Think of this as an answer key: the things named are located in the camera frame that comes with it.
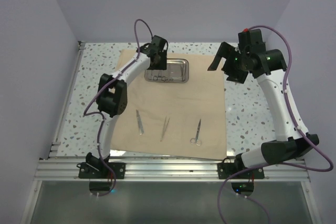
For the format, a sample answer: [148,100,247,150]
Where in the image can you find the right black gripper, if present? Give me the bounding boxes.
[208,41,249,84]

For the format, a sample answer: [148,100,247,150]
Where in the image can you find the steel instrument tray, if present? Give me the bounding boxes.
[143,58,190,83]

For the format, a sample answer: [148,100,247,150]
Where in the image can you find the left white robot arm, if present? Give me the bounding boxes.
[86,35,169,178]

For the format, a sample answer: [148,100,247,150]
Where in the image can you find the steel surgical instrument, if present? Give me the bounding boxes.
[160,116,170,142]

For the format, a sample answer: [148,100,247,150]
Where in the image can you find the aluminium rail frame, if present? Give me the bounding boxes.
[22,42,321,223]

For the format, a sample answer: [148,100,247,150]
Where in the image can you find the steel surgical scissors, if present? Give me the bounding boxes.
[190,119,202,146]

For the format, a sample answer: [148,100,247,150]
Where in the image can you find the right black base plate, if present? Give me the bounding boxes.
[217,157,265,179]

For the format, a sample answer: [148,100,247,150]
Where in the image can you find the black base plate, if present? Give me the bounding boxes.
[217,157,265,179]
[77,162,126,179]

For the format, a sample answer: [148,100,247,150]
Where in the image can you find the beige cloth wrap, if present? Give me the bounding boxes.
[110,54,227,159]

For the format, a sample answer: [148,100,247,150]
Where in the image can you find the steel scalpel handle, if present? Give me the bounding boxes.
[136,110,144,135]

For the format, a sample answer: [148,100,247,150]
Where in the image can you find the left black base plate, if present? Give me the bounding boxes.
[77,162,126,179]

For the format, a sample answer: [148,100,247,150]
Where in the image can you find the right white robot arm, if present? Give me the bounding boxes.
[208,29,319,178]

